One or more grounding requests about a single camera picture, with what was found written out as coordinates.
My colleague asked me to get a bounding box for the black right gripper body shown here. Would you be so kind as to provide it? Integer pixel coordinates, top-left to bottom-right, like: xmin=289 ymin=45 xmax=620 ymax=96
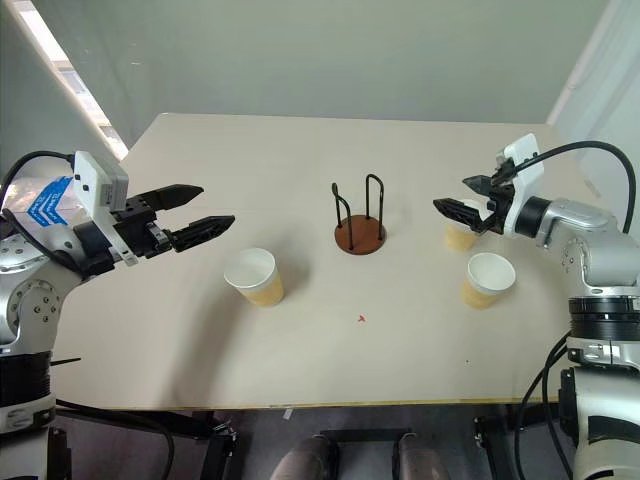
xmin=478 ymin=162 xmax=517 ymax=235

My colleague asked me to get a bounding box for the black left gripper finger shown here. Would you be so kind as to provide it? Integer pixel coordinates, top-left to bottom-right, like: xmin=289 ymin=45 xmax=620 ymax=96
xmin=169 ymin=214 xmax=237 ymax=252
xmin=149 ymin=183 xmax=206 ymax=212

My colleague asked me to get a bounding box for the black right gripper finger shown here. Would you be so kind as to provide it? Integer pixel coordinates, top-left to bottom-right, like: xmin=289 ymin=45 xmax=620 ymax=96
xmin=462 ymin=174 xmax=497 ymax=195
xmin=432 ymin=197 xmax=490 ymax=233

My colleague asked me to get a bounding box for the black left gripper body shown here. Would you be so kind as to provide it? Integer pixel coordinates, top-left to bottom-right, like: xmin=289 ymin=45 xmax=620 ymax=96
xmin=112 ymin=193 xmax=177 ymax=260

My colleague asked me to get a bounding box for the tan paper cup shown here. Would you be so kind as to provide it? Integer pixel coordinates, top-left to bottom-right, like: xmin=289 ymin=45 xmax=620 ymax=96
xmin=222 ymin=247 xmax=285 ymax=308
xmin=459 ymin=251 xmax=517 ymax=312
xmin=443 ymin=198 xmax=482 ymax=254

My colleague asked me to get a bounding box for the white bag with blue print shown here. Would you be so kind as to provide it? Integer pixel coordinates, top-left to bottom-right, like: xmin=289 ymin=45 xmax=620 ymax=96
xmin=0 ymin=164 xmax=96 ymax=236

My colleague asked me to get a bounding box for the bright window strip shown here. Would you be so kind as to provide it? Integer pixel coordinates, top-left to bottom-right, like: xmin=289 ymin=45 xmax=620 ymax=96
xmin=34 ymin=0 xmax=130 ymax=162

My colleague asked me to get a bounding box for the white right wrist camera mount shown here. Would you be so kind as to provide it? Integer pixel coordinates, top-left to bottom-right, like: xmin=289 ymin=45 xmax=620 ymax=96
xmin=493 ymin=133 xmax=546 ymax=237

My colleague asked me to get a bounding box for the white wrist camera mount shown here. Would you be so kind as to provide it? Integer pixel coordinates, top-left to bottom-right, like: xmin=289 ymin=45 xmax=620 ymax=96
xmin=71 ymin=149 xmax=137 ymax=267
xmin=493 ymin=133 xmax=546 ymax=237

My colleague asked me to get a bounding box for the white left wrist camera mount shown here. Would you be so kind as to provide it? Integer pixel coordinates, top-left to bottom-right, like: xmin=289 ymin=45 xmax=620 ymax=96
xmin=71 ymin=149 xmax=137 ymax=267

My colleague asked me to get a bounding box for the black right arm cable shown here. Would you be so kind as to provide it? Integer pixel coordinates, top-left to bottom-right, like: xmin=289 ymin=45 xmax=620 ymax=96
xmin=514 ymin=140 xmax=632 ymax=235

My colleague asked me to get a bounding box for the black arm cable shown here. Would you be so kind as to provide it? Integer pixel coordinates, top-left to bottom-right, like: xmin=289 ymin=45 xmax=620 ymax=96
xmin=514 ymin=140 xmax=632 ymax=235
xmin=0 ymin=150 xmax=85 ymax=282

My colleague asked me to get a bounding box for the wooden base wire holder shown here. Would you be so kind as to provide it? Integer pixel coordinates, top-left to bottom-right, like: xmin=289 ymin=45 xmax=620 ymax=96
xmin=331 ymin=172 xmax=389 ymax=257

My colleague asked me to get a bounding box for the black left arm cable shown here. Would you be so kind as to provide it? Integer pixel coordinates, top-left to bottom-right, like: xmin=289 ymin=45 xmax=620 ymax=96
xmin=0 ymin=150 xmax=85 ymax=282

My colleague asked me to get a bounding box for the black cable under table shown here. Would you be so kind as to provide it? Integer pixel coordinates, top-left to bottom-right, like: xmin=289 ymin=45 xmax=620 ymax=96
xmin=53 ymin=397 xmax=176 ymax=480

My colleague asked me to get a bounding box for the black cable bundle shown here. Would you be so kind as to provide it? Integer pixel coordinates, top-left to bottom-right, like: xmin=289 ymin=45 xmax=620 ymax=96
xmin=513 ymin=330 xmax=577 ymax=480

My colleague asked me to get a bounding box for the black table leg bracket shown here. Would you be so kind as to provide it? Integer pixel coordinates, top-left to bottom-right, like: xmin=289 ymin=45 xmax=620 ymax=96
xmin=473 ymin=410 xmax=524 ymax=454
xmin=197 ymin=410 xmax=239 ymax=480

